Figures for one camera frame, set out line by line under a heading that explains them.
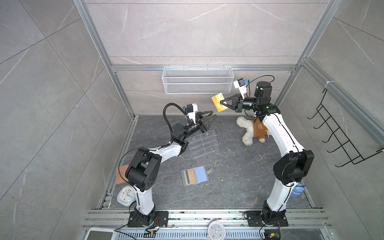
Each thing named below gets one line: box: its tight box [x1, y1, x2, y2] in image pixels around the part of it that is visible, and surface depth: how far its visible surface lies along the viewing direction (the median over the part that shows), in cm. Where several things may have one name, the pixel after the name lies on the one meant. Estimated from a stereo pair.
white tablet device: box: [84, 227, 116, 240], surface depth 67 cm
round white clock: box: [207, 220, 226, 240], surface depth 70 cm
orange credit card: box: [211, 92, 229, 113], surface depth 72 cm
